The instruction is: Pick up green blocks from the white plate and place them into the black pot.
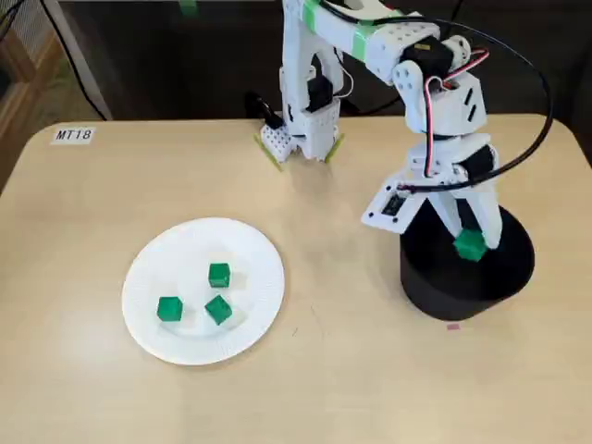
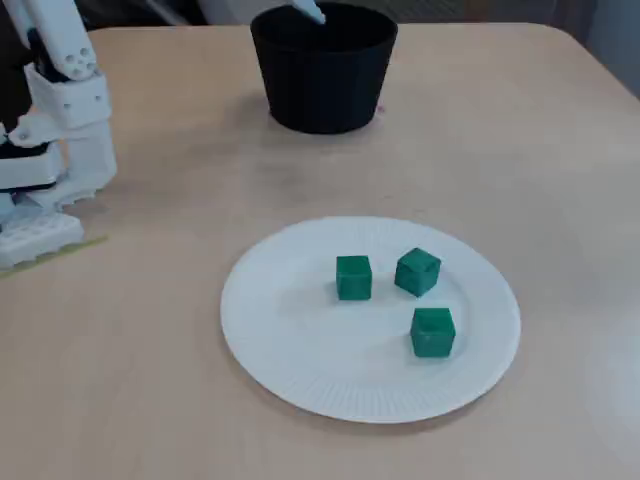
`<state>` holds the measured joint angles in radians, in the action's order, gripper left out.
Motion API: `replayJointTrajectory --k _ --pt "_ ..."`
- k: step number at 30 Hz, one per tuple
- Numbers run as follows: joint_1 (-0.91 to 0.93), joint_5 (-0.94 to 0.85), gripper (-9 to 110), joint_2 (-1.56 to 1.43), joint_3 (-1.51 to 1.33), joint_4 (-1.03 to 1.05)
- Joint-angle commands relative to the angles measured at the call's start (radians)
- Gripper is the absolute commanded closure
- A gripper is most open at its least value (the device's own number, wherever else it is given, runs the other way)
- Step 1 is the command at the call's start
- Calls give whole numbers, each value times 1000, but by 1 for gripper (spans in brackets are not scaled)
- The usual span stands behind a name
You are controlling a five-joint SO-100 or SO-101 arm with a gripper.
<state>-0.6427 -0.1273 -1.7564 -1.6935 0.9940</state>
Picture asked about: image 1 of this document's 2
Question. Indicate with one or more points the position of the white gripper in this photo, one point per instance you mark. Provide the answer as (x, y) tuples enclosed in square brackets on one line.
[(477, 163)]

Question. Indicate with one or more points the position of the green cube block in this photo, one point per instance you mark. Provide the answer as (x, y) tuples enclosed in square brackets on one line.
[(169, 309), (218, 275), (470, 246), (218, 310)]

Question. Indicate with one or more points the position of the black pot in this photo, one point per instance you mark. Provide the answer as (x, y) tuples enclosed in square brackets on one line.
[(462, 296)]

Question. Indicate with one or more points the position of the white paper plate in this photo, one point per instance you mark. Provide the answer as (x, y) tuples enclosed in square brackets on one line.
[(176, 259)]

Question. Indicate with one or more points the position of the small pink tape mark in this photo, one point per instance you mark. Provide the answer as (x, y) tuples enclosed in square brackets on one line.
[(454, 327)]

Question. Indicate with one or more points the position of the yellow-green tape strip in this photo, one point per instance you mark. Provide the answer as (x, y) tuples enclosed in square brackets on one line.
[(269, 153), (334, 149)]

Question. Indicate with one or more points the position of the black table clamp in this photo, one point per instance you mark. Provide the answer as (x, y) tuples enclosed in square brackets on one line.
[(262, 110)]

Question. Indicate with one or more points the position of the green tape piece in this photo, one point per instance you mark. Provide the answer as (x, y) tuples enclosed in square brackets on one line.
[(188, 7)]

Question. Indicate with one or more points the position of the white MT18 label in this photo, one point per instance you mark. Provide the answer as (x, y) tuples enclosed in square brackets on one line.
[(73, 135)]

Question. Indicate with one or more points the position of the white wrist camera plate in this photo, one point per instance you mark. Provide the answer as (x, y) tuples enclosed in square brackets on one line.
[(390, 208)]

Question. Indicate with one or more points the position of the grey white post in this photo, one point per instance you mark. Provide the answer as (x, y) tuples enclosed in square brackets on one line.
[(78, 60)]

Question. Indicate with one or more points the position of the wooden furniture frame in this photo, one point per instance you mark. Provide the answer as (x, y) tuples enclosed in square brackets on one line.
[(28, 92)]

